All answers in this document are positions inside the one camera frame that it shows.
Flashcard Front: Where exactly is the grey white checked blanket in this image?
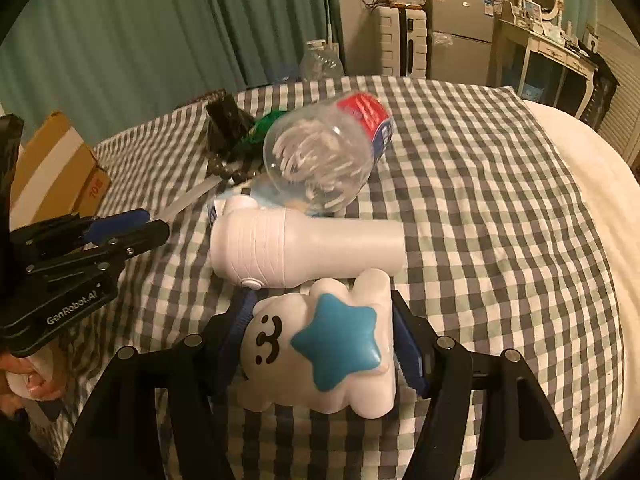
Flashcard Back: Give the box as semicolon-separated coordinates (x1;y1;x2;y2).
30;76;631;480

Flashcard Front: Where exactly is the white strip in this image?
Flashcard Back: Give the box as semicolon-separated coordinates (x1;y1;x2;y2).
150;177;223;223

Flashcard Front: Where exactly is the white suitcase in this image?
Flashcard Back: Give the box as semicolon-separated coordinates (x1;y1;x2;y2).
376;5;430;80

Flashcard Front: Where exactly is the white bed sheet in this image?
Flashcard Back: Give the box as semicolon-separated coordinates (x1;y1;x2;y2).
520;100;640;461

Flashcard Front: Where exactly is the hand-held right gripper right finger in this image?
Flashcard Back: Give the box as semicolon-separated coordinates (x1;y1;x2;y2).
390;290;581;480

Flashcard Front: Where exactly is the grey small fridge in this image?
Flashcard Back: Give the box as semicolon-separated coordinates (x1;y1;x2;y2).
425;0;496;86

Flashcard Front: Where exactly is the crushed blue water jug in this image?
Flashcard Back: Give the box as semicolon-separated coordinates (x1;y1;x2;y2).
270;62;303;86

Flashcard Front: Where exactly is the green snack packet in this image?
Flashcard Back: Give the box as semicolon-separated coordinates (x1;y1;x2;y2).
240;109;286;153

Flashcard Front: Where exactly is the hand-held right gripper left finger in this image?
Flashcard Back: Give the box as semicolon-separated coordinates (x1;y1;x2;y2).
56;287;261;480

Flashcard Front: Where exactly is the white louvered wardrobe door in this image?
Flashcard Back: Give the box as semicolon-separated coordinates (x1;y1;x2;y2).
597;0;640;161

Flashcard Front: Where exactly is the blue white tissue pack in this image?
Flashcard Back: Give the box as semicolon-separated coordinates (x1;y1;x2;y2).
206;180;326;223

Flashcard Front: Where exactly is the dark bead bracelet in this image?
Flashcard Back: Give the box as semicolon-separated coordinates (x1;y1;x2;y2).
207;152;263;186

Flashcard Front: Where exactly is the black glossy wallet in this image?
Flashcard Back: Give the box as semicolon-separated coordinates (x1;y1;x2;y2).
205;91;257;155

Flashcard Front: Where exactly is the wide green curtain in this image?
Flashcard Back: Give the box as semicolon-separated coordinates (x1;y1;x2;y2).
0;0;346;121

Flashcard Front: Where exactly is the white dressing table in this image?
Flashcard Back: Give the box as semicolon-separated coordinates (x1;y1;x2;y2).
497;15;603;121

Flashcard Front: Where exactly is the clear plastic bottle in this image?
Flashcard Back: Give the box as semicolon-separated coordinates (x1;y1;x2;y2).
262;92;395;213

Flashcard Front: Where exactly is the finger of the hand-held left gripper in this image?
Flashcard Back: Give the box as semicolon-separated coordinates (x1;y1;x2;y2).
12;208;151;261
27;219;171;286

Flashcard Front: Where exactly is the large clear water jug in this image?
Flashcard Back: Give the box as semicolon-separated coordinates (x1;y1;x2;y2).
300;40;345;83

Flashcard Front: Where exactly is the white plush toy blue star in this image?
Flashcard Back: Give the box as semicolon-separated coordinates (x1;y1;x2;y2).
235;268;401;418

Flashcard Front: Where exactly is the black hanging garment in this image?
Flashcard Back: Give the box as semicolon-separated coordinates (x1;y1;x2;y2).
580;55;621;128

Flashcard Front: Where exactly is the person's left hand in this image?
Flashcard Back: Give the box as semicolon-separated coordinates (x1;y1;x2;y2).
0;347;68;411

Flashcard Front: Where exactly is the white plastic bottle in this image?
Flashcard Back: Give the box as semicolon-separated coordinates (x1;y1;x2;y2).
210;208;407;288

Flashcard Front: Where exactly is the brown cardboard box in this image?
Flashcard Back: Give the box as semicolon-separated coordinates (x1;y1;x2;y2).
10;111;112;231

